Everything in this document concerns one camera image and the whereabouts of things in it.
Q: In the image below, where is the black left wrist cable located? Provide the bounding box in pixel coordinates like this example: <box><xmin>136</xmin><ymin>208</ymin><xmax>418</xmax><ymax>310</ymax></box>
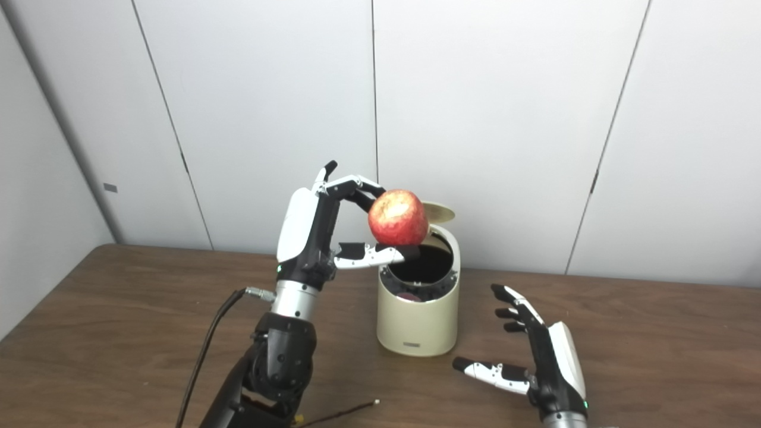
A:
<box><xmin>175</xmin><ymin>287</ymin><xmax>277</xmax><ymax>428</ymax></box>

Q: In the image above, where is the cream-colored round bin lid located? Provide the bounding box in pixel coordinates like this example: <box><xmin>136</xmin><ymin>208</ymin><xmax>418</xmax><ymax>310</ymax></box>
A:
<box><xmin>421</xmin><ymin>202</ymin><xmax>456</xmax><ymax>225</ymax></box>

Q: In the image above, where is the cream-colored bin body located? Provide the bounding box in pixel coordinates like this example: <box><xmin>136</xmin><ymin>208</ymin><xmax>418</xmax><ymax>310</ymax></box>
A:
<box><xmin>376</xmin><ymin>225</ymin><xmax>461</xmax><ymax>357</ymax></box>

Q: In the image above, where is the red apple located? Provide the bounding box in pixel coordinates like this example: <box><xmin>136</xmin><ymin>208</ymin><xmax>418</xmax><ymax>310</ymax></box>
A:
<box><xmin>367</xmin><ymin>190</ymin><xmax>429</xmax><ymax>247</ymax></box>

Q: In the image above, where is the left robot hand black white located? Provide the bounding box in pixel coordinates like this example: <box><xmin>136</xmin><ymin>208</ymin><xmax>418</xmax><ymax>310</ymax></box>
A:
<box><xmin>275</xmin><ymin>160</ymin><xmax>423</xmax><ymax>292</ymax></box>

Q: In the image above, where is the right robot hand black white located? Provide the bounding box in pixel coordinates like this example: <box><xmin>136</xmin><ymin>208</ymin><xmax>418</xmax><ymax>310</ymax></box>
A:
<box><xmin>452</xmin><ymin>284</ymin><xmax>589</xmax><ymax>418</ymax></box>

